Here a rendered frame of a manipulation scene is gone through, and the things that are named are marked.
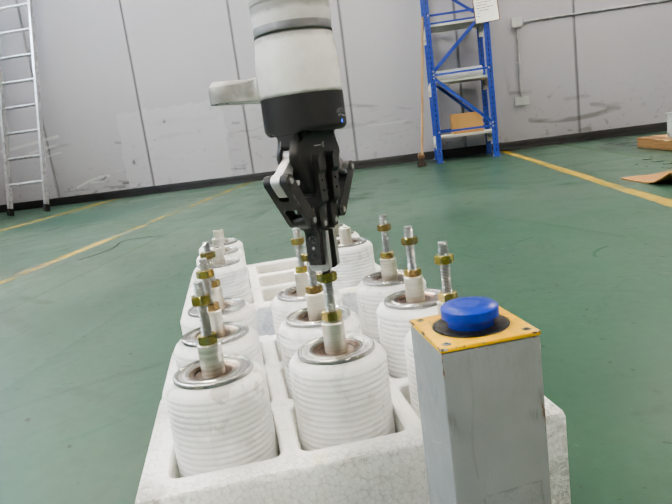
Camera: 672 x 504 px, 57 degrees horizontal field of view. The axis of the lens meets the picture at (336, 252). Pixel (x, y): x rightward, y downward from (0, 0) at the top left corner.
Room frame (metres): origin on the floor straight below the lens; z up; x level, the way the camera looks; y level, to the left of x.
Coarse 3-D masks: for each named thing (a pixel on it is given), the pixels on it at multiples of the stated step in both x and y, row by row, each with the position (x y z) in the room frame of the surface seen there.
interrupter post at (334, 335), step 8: (328, 328) 0.56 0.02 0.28; (336, 328) 0.56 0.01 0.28; (344, 328) 0.57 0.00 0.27; (328, 336) 0.57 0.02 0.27; (336, 336) 0.56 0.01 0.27; (344, 336) 0.57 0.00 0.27; (328, 344) 0.57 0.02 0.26; (336, 344) 0.56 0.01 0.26; (344, 344) 0.57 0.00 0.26; (328, 352) 0.57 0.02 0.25; (336, 352) 0.56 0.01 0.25
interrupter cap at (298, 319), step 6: (336, 306) 0.72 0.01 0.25; (342, 306) 0.71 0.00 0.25; (294, 312) 0.71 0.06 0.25; (300, 312) 0.71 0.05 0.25; (306, 312) 0.71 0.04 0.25; (342, 312) 0.69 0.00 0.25; (348, 312) 0.68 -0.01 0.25; (288, 318) 0.69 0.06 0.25; (294, 318) 0.69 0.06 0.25; (300, 318) 0.69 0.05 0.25; (306, 318) 0.69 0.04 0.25; (342, 318) 0.67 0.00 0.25; (288, 324) 0.67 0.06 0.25; (294, 324) 0.66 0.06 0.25; (300, 324) 0.66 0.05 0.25; (306, 324) 0.66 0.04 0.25; (312, 324) 0.66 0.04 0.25; (318, 324) 0.65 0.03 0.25
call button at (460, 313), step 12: (456, 300) 0.43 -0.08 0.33; (468, 300) 0.42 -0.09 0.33; (480, 300) 0.42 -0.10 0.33; (492, 300) 0.42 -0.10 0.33; (444, 312) 0.41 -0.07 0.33; (456, 312) 0.40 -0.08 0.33; (468, 312) 0.40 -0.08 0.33; (480, 312) 0.40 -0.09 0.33; (492, 312) 0.40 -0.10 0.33; (456, 324) 0.41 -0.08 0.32; (468, 324) 0.40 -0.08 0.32; (480, 324) 0.40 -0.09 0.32; (492, 324) 0.41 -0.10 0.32
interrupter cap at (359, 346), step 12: (348, 336) 0.60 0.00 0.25; (360, 336) 0.60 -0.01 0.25; (300, 348) 0.58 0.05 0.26; (312, 348) 0.58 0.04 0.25; (324, 348) 0.58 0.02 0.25; (348, 348) 0.58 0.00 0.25; (360, 348) 0.56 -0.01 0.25; (372, 348) 0.56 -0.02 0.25; (312, 360) 0.55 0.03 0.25; (324, 360) 0.54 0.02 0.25; (336, 360) 0.54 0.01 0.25; (348, 360) 0.54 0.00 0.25
